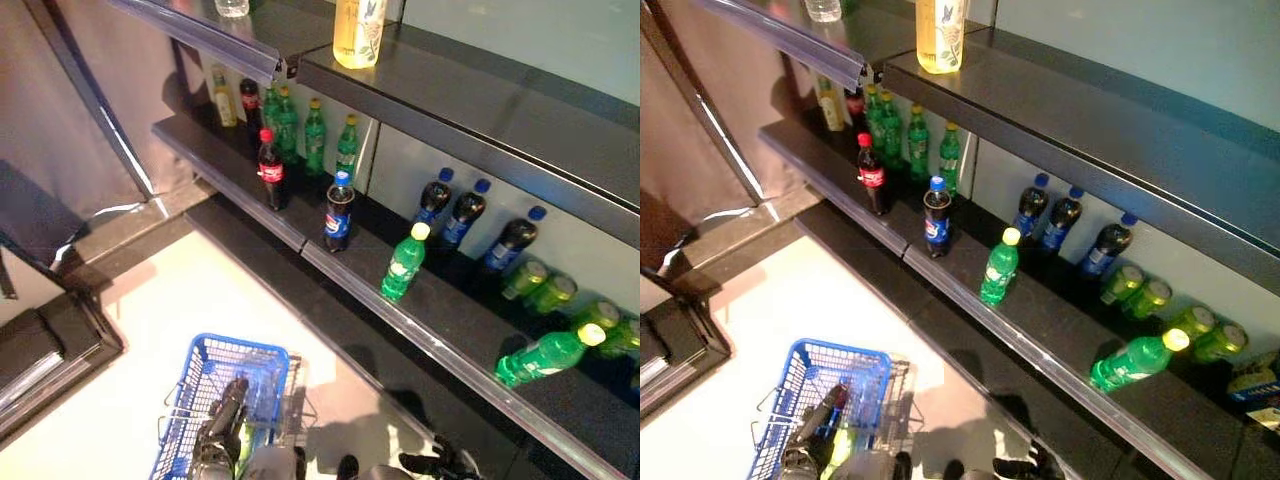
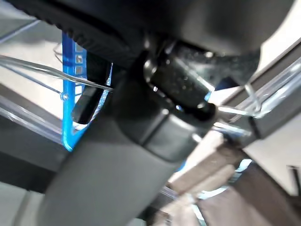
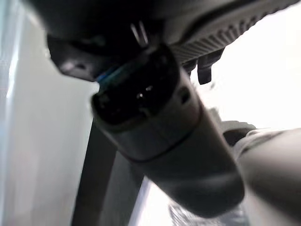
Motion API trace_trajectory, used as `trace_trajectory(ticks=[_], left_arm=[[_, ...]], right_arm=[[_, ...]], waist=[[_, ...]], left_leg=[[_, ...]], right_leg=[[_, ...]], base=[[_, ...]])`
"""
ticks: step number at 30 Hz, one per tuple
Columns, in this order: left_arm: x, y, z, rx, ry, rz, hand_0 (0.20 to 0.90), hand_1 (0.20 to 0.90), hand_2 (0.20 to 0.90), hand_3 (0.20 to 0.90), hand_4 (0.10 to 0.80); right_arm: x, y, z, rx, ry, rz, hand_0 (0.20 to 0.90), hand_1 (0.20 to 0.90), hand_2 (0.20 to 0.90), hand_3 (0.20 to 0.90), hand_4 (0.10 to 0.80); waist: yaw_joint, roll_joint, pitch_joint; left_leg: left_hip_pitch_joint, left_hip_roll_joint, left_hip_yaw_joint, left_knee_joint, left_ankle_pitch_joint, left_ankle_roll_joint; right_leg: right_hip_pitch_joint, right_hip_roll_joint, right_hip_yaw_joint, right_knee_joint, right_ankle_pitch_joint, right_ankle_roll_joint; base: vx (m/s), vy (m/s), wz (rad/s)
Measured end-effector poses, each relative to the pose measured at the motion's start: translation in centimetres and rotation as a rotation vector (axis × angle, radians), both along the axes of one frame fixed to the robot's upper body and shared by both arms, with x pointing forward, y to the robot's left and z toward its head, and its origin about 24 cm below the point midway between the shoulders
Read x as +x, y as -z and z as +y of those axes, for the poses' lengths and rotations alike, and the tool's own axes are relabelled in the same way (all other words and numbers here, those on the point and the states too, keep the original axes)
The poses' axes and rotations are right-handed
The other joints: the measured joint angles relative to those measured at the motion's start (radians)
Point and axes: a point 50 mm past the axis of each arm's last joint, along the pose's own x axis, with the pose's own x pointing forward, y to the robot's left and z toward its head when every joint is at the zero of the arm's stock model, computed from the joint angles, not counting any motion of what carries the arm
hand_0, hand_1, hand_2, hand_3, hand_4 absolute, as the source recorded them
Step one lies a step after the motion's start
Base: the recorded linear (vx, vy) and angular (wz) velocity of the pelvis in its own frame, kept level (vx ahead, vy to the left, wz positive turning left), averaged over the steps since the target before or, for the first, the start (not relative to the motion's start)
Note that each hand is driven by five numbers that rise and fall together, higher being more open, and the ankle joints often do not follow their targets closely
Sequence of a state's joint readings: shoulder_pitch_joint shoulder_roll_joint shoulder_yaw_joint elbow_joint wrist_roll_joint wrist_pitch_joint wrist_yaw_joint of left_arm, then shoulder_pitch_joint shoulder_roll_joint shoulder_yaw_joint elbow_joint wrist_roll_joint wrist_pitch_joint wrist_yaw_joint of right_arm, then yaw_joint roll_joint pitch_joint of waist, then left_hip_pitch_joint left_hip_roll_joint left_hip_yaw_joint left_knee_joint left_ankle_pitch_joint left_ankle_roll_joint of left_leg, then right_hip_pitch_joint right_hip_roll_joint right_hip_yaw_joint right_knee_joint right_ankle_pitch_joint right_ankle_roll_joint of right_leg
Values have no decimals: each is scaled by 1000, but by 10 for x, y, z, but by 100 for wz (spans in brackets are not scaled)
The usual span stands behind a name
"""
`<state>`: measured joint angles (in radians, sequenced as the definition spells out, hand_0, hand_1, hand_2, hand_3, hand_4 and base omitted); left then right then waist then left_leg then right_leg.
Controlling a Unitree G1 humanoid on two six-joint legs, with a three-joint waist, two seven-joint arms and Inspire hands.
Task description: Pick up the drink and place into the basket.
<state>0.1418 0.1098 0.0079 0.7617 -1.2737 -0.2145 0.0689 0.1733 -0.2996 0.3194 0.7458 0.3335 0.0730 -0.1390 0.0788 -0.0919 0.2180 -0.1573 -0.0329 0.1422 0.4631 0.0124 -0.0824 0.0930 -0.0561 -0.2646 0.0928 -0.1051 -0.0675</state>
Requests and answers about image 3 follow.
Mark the silver right robot leg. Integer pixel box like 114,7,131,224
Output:
222,120,301,226

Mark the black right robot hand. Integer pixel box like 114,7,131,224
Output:
27,0,292,219

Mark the black metal shelf board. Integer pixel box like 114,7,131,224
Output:
75,117,148,226

